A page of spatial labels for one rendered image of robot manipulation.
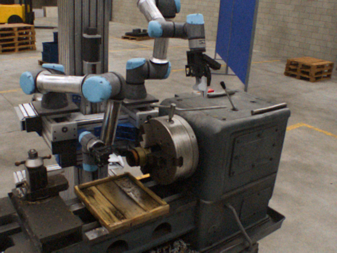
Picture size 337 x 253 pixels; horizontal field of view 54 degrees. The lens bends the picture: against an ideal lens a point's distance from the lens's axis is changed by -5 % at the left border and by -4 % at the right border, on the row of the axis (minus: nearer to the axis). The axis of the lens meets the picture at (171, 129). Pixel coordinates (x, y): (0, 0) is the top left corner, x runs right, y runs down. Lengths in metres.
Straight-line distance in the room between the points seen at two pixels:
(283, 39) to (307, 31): 1.01
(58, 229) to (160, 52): 1.19
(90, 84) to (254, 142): 0.83
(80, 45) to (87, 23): 0.13
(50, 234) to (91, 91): 0.62
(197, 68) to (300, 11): 11.29
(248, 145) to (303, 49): 10.98
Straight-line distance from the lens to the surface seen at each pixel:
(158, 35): 1.58
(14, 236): 1.54
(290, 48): 12.87
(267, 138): 1.83
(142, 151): 1.54
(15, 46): 10.74
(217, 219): 1.82
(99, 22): 2.13
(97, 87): 1.52
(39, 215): 1.41
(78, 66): 2.12
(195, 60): 1.52
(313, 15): 12.47
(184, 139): 1.52
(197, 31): 1.52
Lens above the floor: 1.78
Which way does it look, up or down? 22 degrees down
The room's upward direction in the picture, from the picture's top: 4 degrees clockwise
